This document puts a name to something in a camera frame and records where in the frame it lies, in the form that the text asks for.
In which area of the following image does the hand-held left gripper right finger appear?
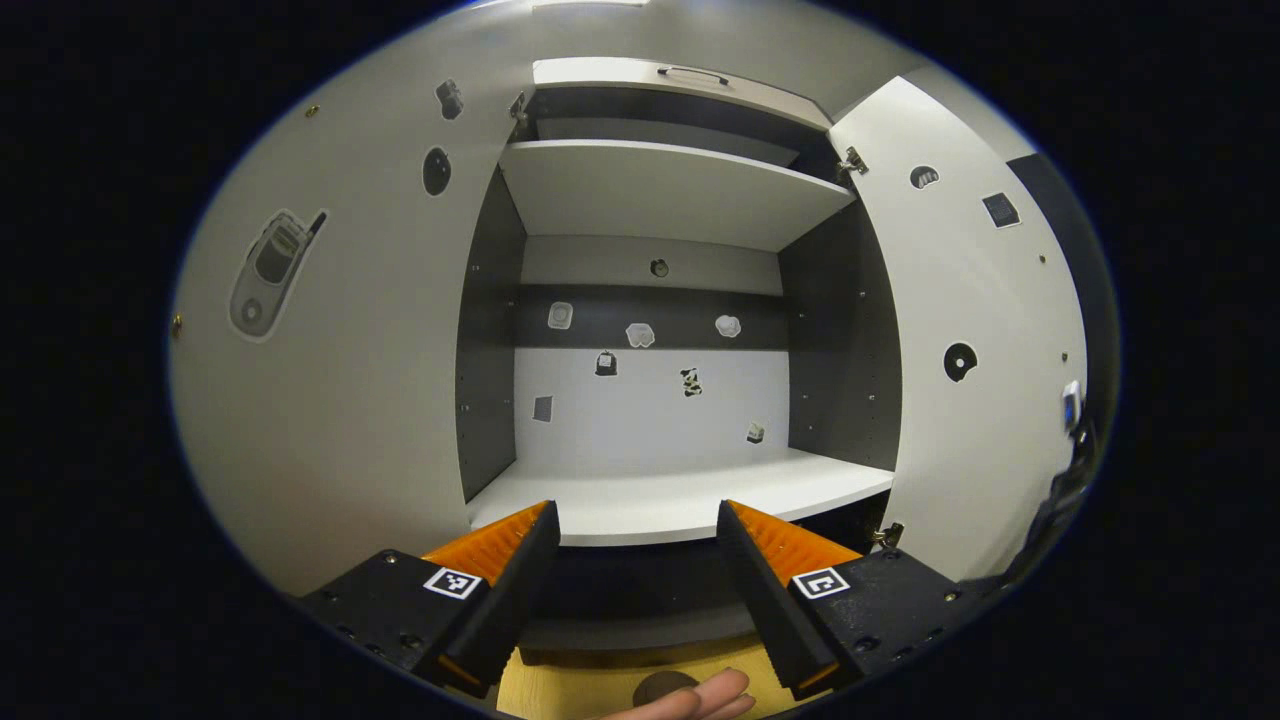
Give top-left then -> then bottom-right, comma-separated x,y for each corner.
715,498 -> 1001,702

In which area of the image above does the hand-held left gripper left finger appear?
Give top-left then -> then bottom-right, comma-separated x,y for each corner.
298,499 -> 562,700

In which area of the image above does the white shoe cabinet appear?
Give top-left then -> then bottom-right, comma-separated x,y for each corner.
455,55 -> 906,669

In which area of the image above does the white cabinet drawer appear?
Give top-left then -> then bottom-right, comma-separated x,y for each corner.
532,57 -> 833,131

